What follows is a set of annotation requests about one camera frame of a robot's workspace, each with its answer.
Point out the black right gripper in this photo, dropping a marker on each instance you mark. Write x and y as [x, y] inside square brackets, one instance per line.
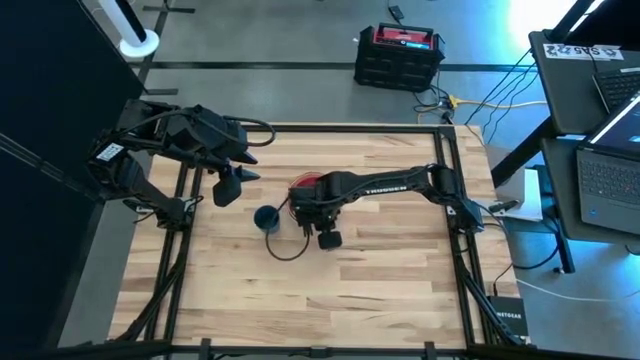
[312, 205]

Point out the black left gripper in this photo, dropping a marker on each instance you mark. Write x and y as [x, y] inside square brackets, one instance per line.
[215, 135]

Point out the red plastic bowl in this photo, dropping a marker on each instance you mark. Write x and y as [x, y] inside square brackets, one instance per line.
[306, 180]

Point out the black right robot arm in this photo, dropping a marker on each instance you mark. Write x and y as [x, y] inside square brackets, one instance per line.
[390, 186]

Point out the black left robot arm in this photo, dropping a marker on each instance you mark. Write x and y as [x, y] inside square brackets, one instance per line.
[145, 185]

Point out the blue plastic cup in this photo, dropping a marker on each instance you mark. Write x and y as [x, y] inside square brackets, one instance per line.
[266, 219]

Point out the black red power station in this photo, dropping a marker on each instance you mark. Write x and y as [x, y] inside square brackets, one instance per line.
[400, 60]

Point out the white pillar fan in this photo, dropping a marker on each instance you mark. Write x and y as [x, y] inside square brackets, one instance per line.
[131, 27]

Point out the black partition panel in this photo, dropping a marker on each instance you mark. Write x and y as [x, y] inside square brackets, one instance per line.
[50, 100]

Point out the small black adapter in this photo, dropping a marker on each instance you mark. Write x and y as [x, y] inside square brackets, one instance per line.
[396, 12]

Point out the white flat box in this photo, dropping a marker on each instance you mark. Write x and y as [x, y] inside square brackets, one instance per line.
[525, 192]

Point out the black desk with label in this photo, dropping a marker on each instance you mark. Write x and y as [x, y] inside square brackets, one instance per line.
[565, 90]

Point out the grey open laptop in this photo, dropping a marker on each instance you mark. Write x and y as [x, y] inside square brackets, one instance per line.
[610, 185]

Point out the white printed label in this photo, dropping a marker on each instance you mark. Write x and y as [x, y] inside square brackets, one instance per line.
[582, 52]

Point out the black keyboard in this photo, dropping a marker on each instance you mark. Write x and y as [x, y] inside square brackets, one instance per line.
[620, 87]

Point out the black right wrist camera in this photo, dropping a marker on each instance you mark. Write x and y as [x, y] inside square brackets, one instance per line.
[330, 240]

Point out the black aluminium table frame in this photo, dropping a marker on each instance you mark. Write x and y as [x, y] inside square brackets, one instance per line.
[325, 128]

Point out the black network switch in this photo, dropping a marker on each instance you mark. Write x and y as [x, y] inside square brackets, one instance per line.
[510, 315]

